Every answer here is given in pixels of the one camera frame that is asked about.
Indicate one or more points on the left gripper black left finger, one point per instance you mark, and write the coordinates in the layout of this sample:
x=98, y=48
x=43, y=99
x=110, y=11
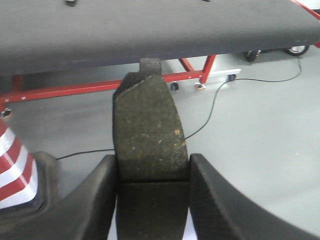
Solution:
x=85, y=214

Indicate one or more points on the dark grey conveyor belt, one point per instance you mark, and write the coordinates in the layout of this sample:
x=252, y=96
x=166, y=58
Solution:
x=150, y=30

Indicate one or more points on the red conveyor frame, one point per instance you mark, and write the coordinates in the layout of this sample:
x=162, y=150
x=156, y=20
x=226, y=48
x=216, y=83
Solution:
x=75, y=87

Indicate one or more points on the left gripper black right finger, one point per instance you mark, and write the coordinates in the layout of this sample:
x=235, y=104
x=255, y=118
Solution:
x=221, y=212

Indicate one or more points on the red white traffic cone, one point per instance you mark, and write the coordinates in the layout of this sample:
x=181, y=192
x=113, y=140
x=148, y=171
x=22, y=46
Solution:
x=28, y=181

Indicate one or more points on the grey brake pad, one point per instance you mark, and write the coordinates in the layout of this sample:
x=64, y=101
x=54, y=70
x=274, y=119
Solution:
x=70, y=3
x=152, y=157

